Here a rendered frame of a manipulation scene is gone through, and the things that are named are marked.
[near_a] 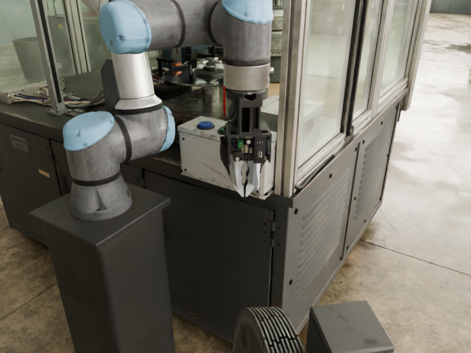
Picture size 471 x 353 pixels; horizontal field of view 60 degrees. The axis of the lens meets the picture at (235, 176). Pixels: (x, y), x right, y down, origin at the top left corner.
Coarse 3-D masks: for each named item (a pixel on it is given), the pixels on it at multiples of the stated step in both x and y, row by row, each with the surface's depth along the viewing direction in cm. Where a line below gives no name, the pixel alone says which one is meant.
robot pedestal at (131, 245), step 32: (64, 224) 97; (96, 224) 97; (128, 224) 97; (160, 224) 110; (64, 256) 103; (96, 256) 94; (128, 256) 102; (160, 256) 113; (64, 288) 110; (96, 288) 100; (128, 288) 105; (160, 288) 117; (96, 320) 107; (128, 320) 108; (160, 320) 121; (96, 352) 115; (128, 352) 112; (160, 352) 125
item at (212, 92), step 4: (204, 88) 147; (208, 88) 147; (212, 88) 147; (216, 88) 148; (204, 92) 148; (208, 92) 147; (212, 92) 147; (216, 92) 148; (204, 96) 149; (208, 96) 148; (212, 96) 148; (216, 96) 149; (204, 100) 150; (208, 100) 149; (212, 100) 149; (216, 100) 149
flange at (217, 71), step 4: (204, 68) 145; (208, 68) 144; (212, 68) 144; (216, 68) 146; (196, 72) 144; (200, 72) 144; (204, 72) 144; (208, 72) 144; (212, 72) 144; (216, 72) 144; (220, 72) 144; (204, 76) 142; (208, 76) 142; (212, 76) 142; (216, 76) 143
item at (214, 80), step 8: (200, 64) 160; (216, 64) 160; (168, 72) 148; (176, 72) 148; (184, 72) 148; (192, 72) 148; (168, 80) 139; (176, 80) 138; (184, 80) 138; (192, 80) 138; (200, 80) 138; (208, 80) 138; (216, 80) 138
